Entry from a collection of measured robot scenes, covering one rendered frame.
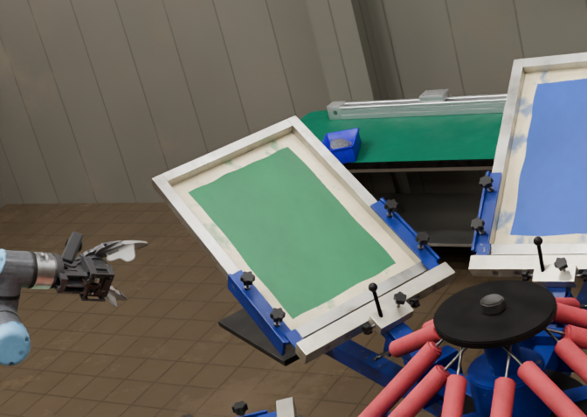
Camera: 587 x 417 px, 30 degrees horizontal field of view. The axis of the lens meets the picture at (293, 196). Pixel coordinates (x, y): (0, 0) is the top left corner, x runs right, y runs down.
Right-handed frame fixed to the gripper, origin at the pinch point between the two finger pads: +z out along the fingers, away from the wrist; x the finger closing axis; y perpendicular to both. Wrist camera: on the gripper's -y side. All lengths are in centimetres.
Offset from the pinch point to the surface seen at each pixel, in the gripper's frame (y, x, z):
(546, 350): 9, -14, 129
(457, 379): 26, -10, 80
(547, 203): -39, 6, 156
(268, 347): -61, -73, 95
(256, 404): -148, -180, 175
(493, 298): 14, 7, 91
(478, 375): 19, -14, 94
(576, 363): 38, 6, 101
